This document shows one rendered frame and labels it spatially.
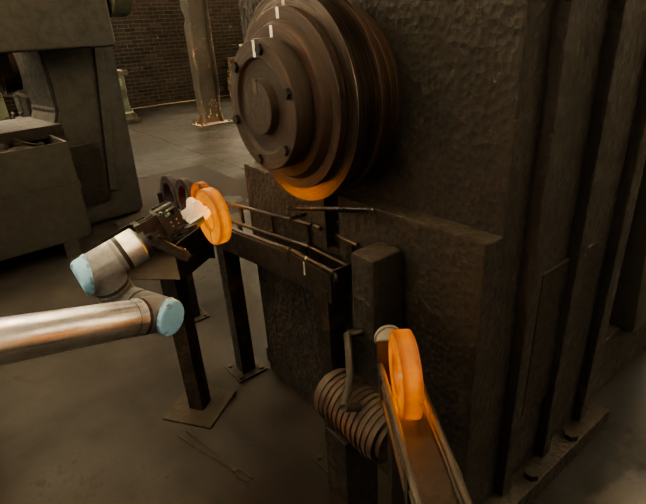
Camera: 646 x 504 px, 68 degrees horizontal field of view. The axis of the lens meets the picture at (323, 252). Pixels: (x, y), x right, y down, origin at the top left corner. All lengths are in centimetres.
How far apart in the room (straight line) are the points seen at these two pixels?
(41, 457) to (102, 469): 25
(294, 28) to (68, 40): 269
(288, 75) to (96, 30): 279
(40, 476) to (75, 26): 267
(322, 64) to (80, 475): 148
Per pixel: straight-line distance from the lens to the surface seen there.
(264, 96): 108
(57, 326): 104
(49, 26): 362
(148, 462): 182
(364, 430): 106
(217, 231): 129
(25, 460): 203
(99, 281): 124
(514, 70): 93
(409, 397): 81
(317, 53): 103
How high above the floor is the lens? 126
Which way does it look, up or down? 25 degrees down
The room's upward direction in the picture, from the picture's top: 4 degrees counter-clockwise
